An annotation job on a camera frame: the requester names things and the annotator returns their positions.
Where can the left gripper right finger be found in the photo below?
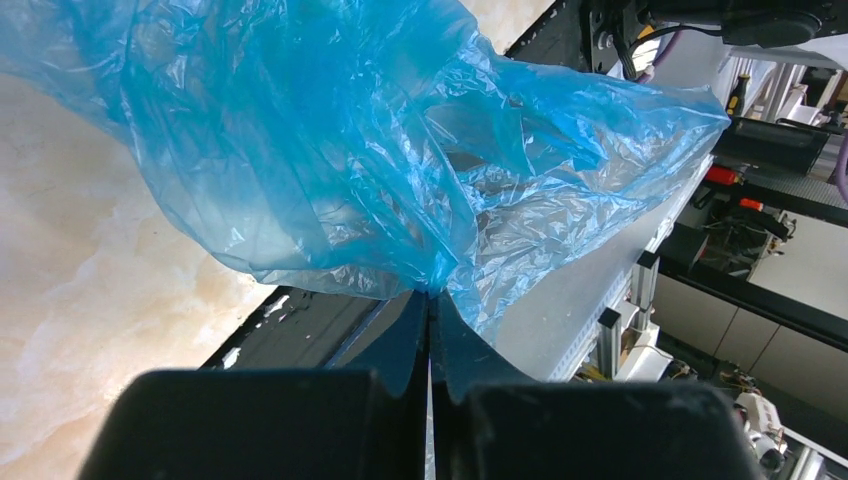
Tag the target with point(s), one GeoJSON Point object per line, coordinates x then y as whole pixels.
{"type": "Point", "coordinates": [492, 421]}

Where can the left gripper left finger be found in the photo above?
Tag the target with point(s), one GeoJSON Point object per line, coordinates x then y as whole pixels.
{"type": "Point", "coordinates": [365, 420]}

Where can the blue plastic trash bag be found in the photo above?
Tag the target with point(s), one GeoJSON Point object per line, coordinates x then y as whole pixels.
{"type": "Point", "coordinates": [364, 148]}

